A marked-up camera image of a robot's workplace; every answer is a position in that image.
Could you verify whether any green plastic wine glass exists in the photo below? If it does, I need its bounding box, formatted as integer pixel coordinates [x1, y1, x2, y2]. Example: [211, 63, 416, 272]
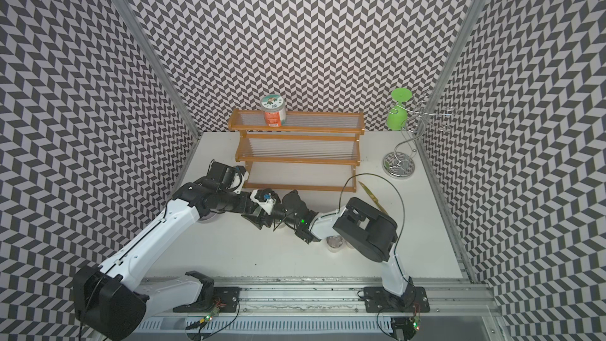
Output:
[386, 88, 412, 131]

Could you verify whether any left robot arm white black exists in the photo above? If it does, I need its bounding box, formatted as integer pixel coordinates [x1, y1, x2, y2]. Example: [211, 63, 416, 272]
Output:
[71, 161, 255, 340]

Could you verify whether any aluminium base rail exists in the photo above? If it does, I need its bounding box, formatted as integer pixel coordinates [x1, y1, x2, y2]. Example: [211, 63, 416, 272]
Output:
[131, 278, 511, 340]

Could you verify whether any wooden two-tier shelf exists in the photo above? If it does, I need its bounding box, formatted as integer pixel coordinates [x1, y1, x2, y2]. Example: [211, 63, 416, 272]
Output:
[228, 109, 365, 178]

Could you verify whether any tall seed jar orange label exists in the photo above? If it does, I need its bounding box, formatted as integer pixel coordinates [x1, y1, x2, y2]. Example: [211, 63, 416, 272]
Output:
[260, 94, 287, 127]

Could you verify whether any seed cup front middle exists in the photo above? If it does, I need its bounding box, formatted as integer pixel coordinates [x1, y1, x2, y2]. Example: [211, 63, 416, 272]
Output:
[325, 236, 346, 253]

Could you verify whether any lilac bowl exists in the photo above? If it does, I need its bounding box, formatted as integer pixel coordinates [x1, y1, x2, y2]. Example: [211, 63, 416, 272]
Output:
[198, 213, 220, 224]

